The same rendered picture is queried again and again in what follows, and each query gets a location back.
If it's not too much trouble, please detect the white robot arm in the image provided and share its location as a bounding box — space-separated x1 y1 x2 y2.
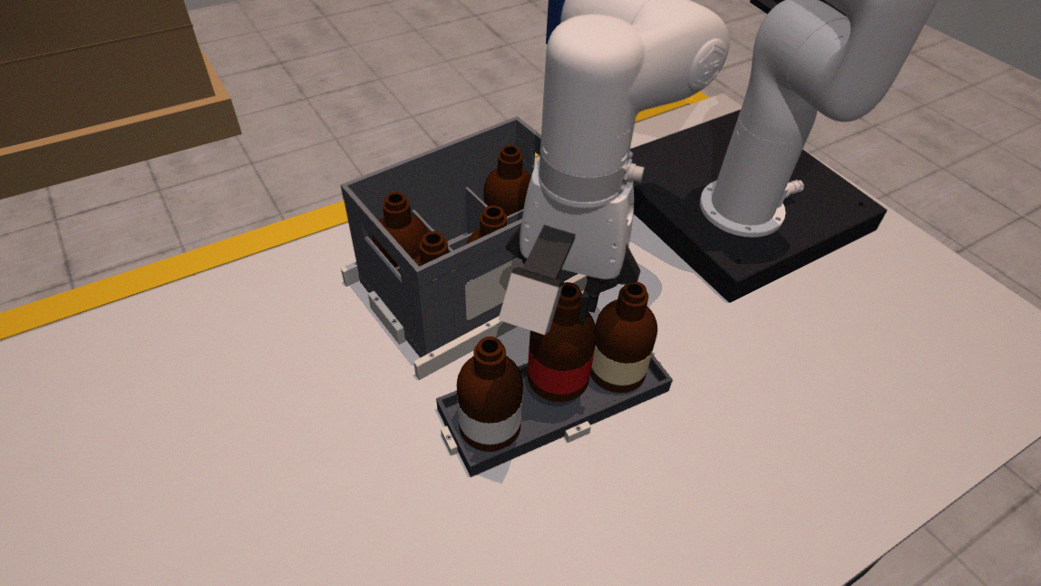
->
498 0 938 335

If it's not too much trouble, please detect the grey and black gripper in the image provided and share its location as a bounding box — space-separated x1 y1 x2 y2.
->
505 161 640 322

